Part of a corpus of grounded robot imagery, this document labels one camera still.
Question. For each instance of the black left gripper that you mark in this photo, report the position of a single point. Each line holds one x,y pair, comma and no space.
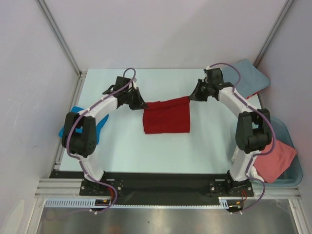
139,104

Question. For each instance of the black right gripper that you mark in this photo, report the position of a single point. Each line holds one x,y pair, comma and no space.
201,88

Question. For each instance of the bright blue t shirt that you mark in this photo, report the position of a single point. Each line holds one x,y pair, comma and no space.
99,126

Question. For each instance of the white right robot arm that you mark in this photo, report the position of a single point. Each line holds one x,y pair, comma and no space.
253,131

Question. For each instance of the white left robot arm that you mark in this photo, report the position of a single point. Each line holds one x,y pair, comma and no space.
80,136

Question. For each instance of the folded red printed t shirt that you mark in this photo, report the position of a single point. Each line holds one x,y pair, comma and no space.
252,95

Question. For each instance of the folded grey-blue t shirt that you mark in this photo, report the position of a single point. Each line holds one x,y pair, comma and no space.
252,80

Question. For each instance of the translucent blue plastic basin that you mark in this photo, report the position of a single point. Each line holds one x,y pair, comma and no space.
292,174

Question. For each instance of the pink t shirt in basin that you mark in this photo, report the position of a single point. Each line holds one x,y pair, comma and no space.
269,167

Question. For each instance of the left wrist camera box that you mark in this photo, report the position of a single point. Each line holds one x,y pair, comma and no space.
133,84

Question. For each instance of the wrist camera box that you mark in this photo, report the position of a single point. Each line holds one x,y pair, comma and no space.
206,70
133,84

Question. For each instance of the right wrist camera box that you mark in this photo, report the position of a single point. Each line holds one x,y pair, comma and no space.
206,70

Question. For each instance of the left aluminium frame post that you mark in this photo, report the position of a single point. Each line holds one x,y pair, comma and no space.
52,23

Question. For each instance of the aluminium frame post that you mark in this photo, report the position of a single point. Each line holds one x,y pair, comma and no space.
274,30
52,23

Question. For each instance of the right aluminium frame post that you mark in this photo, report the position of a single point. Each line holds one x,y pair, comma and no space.
274,30

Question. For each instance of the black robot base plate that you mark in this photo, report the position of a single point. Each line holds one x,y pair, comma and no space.
160,189

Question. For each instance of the front aluminium frame rail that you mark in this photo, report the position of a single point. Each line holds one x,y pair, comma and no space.
61,188

